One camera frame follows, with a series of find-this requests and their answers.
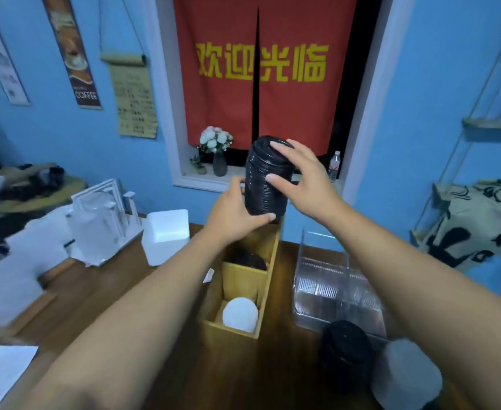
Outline person's left hand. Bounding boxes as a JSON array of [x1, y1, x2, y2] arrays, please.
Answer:
[[203, 176, 277, 248]]

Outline person's right hand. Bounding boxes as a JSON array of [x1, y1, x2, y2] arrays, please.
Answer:
[[266, 138, 347, 223]]

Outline short stack of black lids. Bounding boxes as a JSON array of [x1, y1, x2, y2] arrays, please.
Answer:
[[243, 135, 297, 219]]

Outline wooden three-compartment organizer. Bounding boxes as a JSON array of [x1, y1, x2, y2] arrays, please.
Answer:
[[198, 217, 283, 343]]

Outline white lids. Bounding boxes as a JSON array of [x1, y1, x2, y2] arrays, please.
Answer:
[[221, 297, 259, 334]]

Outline white domed cup lid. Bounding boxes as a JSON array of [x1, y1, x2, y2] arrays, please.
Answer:
[[369, 339, 444, 410]]

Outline person's right forearm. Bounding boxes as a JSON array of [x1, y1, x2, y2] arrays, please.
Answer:
[[318, 204, 501, 410]]

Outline person's left forearm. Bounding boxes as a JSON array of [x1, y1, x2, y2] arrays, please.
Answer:
[[2, 230, 234, 410]]

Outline white foam box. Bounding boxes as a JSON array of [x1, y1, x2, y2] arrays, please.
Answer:
[[141, 208, 191, 267]]

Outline clear plastic water bottle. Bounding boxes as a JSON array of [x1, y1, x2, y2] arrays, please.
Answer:
[[327, 150, 342, 183]]

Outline dark glass vase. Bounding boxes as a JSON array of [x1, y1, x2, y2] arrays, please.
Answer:
[[212, 150, 229, 178]]

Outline red curtain panel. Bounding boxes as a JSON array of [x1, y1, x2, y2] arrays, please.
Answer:
[[172, 0, 261, 151], [258, 0, 359, 157]]

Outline clear plastic container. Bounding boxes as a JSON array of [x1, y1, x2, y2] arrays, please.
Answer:
[[292, 228, 391, 339]]

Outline cream tote bag black print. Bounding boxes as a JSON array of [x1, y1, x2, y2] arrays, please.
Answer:
[[418, 179, 501, 272]]

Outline round wooden side table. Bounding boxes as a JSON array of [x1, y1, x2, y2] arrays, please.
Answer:
[[0, 162, 89, 215]]

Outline white foam board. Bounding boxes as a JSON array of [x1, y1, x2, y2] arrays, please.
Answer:
[[0, 204, 77, 326]]

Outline white paper sheet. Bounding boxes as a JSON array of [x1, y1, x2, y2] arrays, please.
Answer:
[[0, 345, 39, 410]]

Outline white window frame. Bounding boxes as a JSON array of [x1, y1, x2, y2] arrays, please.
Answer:
[[144, 0, 418, 206]]

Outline yellowish wall poster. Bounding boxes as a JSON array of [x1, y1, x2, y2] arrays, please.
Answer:
[[99, 52, 159, 140]]

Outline hanging rope shelf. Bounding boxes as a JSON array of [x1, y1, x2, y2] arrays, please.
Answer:
[[409, 20, 501, 249]]

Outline brown coffee wall poster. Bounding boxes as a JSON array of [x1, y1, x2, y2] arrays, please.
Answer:
[[41, 0, 103, 110]]

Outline pale hanging wall banner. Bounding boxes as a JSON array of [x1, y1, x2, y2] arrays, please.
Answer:
[[0, 0, 32, 107]]

